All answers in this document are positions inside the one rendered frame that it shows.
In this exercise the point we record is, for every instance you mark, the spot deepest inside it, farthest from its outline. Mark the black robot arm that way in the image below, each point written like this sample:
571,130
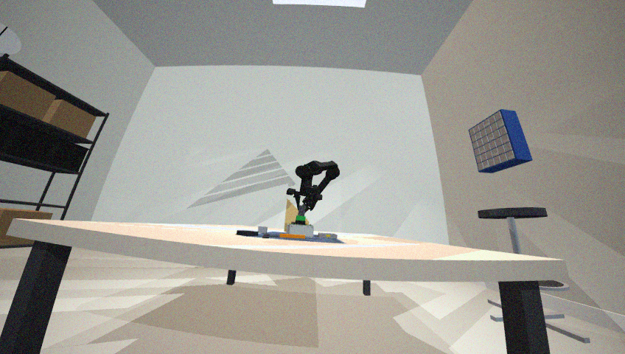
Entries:
306,172

